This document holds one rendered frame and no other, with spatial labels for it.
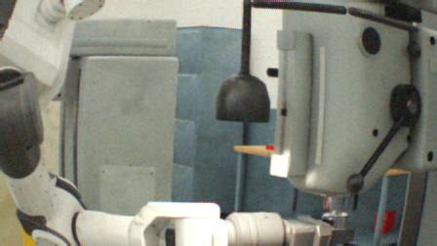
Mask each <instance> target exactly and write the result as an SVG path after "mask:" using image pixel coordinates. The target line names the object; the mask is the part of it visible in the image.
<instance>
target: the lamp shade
mask: <svg viewBox="0 0 437 246"><path fill-rule="evenodd" d="M270 104H271V100H270V98H269V95H268V91H267V87H266V84H265V83H263V82H262V81H261V80H260V79H259V78H258V77H256V76H253V75H252V74H249V73H238V74H237V75H232V76H230V77H229V78H227V79H226V80H224V81H223V82H222V83H221V85H220V87H219V90H218V94H217V97H216V110H215V120H221V121H232V122H248V123H269V120H270Z"/></svg>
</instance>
